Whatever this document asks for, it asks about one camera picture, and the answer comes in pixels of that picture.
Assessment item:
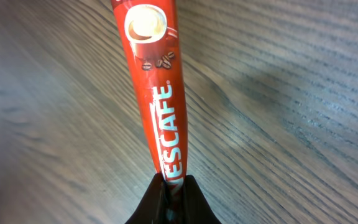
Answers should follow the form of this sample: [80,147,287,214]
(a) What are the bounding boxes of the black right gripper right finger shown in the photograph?
[183,175,221,224]

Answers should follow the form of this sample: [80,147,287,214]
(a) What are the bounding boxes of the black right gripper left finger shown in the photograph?
[126,173,168,224]

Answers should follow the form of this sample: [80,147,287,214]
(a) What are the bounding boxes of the red snack bar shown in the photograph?
[111,0,188,223]

